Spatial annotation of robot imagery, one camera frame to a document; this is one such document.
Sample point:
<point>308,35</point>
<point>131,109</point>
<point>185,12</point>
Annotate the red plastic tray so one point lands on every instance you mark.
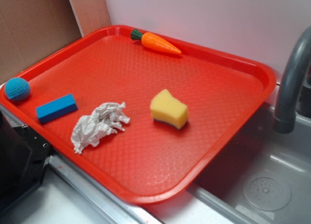
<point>151,161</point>

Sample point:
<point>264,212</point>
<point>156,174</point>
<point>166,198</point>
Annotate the blue rectangular block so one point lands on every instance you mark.
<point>56,108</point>

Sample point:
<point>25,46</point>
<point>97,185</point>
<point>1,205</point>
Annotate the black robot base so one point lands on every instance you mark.
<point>24,155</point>

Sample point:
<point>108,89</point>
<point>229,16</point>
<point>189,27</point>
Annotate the blue knitted ball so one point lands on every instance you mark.
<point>17,89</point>

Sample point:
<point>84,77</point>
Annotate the crumpled white paper towel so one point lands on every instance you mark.
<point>105,120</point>

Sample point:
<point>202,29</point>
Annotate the yellow sponge with dark base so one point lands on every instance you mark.
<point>166,108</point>

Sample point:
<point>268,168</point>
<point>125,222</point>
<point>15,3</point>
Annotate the grey plastic faucet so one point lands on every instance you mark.
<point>294,95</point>

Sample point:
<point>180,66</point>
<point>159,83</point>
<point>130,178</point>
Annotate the grey plastic sink basin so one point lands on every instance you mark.
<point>259,177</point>

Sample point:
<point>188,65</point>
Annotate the brown cardboard panel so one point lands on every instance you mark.
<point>31,30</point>

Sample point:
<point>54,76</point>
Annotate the orange toy carrot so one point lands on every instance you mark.
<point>154,42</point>

